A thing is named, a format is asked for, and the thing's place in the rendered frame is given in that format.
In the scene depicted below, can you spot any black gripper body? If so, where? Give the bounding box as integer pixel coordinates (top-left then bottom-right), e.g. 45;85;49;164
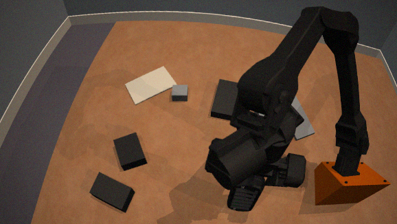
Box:
253;153;306;188

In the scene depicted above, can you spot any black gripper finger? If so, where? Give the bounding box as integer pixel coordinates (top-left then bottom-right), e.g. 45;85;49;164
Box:
265;170;287;188

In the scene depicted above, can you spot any beige flat rectangular panel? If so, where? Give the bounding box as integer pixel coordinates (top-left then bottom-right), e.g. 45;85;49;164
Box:
125;67;177;105

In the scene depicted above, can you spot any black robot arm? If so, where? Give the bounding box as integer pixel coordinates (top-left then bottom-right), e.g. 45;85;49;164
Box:
207;6;370;190

